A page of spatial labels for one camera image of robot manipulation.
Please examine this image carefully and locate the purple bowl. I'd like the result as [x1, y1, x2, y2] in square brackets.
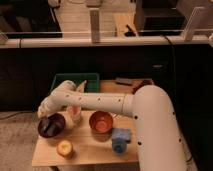
[38, 113, 66, 138]

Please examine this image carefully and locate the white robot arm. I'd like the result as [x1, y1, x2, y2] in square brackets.
[38, 81, 187, 171]

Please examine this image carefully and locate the orange bowl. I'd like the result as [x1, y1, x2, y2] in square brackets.
[89, 111, 113, 134]

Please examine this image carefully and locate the grey sponge block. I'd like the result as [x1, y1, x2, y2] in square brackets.
[115, 78, 133, 85]

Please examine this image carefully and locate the green plastic bin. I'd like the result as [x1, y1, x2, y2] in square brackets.
[51, 73, 100, 93]

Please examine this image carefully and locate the beige item in bin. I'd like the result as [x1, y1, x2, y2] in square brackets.
[76, 80, 87, 93]

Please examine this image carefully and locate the brown object on table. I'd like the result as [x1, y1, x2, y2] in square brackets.
[132, 80, 152, 94]

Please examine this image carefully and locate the pink translucent cup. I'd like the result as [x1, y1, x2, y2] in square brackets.
[67, 106, 81, 124]

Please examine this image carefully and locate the blue toy cup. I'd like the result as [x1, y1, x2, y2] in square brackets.
[111, 128, 131, 154]

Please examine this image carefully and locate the yellow apple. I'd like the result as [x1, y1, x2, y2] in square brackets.
[56, 140, 73, 158]

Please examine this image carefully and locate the white horizontal rail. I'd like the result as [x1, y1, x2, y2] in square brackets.
[0, 35, 213, 49]

